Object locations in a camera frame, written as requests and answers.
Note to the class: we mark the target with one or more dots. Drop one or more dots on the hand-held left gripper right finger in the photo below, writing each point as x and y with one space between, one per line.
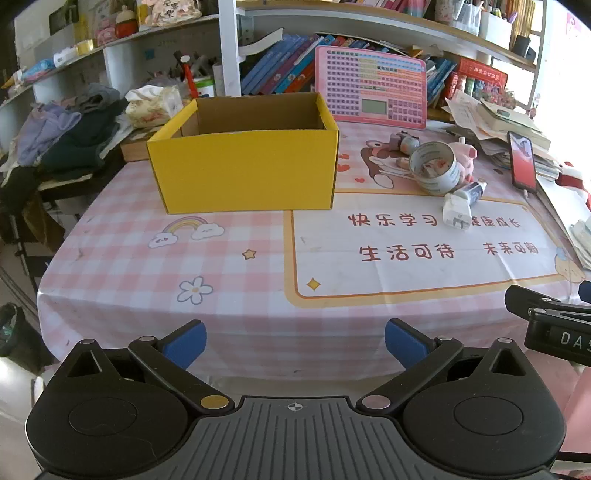
406 344

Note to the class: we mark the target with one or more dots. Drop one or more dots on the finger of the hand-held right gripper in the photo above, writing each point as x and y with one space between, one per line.
531 300

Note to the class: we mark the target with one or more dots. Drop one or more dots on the stack of papers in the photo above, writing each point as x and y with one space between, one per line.
498 120

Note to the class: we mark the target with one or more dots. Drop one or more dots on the red book box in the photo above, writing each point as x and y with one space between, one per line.
480 76

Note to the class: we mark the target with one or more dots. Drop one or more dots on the clear packing tape roll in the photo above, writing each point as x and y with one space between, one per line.
434 168

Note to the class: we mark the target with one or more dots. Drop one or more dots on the row of blue books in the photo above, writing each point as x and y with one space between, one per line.
277 64

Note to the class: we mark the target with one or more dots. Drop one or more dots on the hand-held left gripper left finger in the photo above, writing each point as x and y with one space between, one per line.
184 344

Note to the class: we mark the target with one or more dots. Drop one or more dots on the red and white plush toy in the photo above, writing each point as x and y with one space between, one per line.
575 177

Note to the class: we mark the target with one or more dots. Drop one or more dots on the small white bottle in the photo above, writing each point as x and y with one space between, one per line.
474 191

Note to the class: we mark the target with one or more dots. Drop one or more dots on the yellow cardboard box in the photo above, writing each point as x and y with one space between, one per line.
249 170

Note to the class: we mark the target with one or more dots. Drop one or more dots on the pink pig plush toy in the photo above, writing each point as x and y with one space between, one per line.
465 157

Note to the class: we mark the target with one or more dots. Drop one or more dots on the red smartphone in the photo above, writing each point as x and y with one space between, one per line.
522 161

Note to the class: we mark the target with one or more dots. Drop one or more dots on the wooden chessboard box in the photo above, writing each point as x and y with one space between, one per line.
136 145

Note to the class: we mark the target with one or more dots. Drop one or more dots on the tissue pack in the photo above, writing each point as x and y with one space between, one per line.
152 108

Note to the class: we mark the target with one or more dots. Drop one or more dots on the pile of clothes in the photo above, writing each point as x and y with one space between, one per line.
69 134

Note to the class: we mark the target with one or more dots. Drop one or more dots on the dark trash bin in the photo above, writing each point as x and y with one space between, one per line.
14 330

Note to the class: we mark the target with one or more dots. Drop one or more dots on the pink learning tablet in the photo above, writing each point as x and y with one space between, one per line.
369 87

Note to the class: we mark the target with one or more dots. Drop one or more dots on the red pen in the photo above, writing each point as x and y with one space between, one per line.
187 76

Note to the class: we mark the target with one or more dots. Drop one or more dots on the white pen holder can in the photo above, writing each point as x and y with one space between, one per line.
203 87

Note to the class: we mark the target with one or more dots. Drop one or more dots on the white charger plug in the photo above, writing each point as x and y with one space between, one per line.
456 210

